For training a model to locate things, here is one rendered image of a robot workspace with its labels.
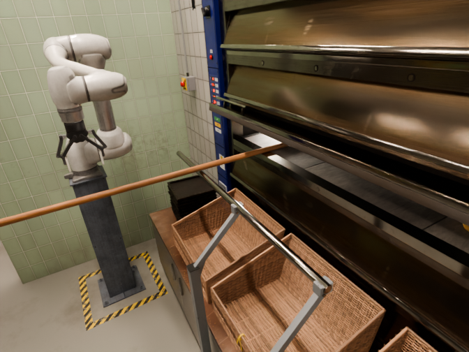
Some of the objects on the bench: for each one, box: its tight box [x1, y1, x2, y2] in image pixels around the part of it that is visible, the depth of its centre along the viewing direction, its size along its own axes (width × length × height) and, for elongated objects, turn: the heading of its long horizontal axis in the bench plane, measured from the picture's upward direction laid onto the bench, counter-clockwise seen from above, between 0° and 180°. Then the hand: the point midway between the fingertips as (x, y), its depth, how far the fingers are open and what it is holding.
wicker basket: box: [211, 233, 386, 352], centre depth 126 cm, size 49×56×28 cm
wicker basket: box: [171, 188, 285, 304], centre depth 173 cm, size 49×56×28 cm
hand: (86, 165), depth 132 cm, fingers open, 13 cm apart
